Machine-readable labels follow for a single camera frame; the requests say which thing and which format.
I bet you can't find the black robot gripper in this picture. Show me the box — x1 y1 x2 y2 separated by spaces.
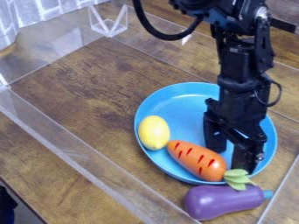
203 74 271 174

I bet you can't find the orange toy carrot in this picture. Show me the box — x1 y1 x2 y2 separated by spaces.
167 140 229 182

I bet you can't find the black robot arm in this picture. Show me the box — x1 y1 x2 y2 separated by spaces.
170 0 275 172

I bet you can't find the blue plastic plate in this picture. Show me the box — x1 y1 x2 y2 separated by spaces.
135 82 277 185

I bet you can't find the yellow toy lemon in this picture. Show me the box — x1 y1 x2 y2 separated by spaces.
138 115 171 151

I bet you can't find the purple toy eggplant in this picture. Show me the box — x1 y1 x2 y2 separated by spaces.
185 185 274 221

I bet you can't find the clear acrylic enclosure wall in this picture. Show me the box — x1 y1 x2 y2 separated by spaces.
0 0 299 224

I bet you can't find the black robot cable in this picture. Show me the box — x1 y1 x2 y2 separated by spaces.
131 0 206 42

